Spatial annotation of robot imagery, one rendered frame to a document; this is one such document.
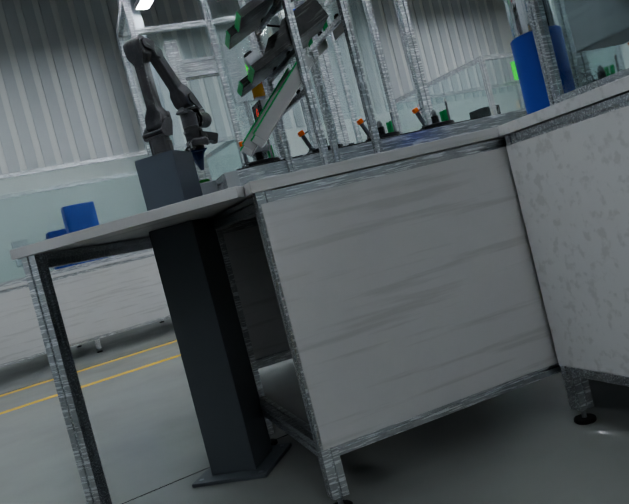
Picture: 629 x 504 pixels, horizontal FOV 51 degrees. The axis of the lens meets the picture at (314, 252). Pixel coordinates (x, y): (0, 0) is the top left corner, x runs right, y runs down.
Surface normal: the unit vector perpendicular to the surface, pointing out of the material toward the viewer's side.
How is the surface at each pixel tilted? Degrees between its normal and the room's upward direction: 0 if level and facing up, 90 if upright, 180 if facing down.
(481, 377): 90
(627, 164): 90
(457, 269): 90
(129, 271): 90
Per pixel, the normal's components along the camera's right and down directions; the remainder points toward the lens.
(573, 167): -0.91, 0.25
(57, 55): 0.47, -0.08
